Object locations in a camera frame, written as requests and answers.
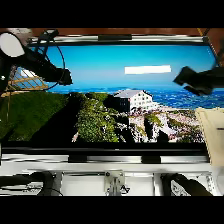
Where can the cream garment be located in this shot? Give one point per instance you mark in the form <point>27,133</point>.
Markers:
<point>213,133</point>

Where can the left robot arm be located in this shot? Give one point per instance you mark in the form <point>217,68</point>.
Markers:
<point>31,60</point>

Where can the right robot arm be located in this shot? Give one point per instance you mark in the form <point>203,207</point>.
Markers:
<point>187,186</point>

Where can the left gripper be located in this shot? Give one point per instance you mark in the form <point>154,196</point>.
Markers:
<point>61,76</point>

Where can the silver frame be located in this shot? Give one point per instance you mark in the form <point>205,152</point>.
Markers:
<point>100,166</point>

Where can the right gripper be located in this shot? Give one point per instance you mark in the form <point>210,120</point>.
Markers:
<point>205,80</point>

